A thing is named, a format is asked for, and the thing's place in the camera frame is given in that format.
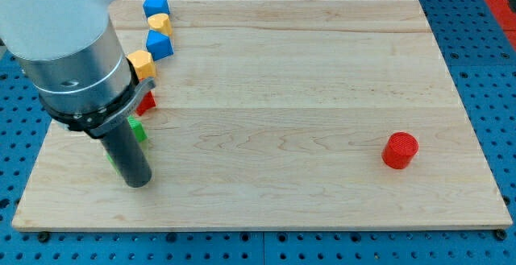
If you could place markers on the blue triangular block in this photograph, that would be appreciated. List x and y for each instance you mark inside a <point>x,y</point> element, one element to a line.
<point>159,45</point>

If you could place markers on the red star block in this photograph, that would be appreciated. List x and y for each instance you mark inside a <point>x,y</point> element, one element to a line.
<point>147,103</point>

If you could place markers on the red mat at corner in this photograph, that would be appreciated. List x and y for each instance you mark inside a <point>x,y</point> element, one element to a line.
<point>498,3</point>

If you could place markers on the green block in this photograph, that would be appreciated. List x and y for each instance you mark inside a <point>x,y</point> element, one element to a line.
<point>138,130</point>

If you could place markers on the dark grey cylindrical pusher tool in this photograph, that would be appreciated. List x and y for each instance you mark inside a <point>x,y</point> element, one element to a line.
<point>122,146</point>

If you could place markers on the yellow hexagon block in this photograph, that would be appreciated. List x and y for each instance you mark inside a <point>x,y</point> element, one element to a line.
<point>143,64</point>

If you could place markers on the red cylinder block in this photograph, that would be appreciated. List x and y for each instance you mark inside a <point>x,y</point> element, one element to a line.
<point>400,149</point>

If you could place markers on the light wooden board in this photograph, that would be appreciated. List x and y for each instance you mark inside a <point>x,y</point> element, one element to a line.
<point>272,116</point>

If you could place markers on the blue cube block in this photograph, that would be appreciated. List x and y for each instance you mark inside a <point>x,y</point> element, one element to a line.
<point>152,7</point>

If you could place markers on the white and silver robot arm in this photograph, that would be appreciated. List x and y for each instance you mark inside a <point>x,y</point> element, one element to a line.
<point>70,52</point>

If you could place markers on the yellow heart block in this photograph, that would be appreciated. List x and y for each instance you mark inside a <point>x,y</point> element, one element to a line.
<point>161,23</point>

